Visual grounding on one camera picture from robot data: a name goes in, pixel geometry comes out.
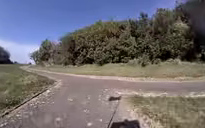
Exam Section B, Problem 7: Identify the dry grass slope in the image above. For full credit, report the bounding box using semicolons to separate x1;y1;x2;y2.
29;60;205;80

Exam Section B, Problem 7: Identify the pale gravel verge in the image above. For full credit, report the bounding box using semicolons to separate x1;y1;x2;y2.
23;66;205;83

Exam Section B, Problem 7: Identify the wood of green trees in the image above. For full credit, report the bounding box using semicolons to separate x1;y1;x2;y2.
29;0;205;67

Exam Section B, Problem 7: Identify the grey asphalt path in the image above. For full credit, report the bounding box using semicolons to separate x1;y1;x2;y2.
0;65;205;128

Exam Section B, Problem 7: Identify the stone kerb strip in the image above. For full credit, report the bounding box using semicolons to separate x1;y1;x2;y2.
0;79;62;119

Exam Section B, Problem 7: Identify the triangular dry grass patch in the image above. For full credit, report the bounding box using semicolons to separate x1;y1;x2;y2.
129;94;205;128

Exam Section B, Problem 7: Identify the dry grass field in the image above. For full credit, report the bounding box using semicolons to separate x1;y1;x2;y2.
0;63;56;118

